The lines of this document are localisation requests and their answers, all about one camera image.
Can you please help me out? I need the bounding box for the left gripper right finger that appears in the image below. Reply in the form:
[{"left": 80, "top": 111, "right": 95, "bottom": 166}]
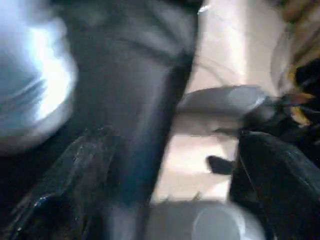
[{"left": 238, "top": 130, "right": 320, "bottom": 240}]

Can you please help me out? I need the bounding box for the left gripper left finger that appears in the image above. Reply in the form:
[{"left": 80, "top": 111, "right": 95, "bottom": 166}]
[{"left": 0, "top": 126, "right": 120, "bottom": 240}]

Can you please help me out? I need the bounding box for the white plastic table top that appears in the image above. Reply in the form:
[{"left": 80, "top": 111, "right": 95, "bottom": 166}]
[{"left": 0, "top": 0, "right": 80, "bottom": 153}]

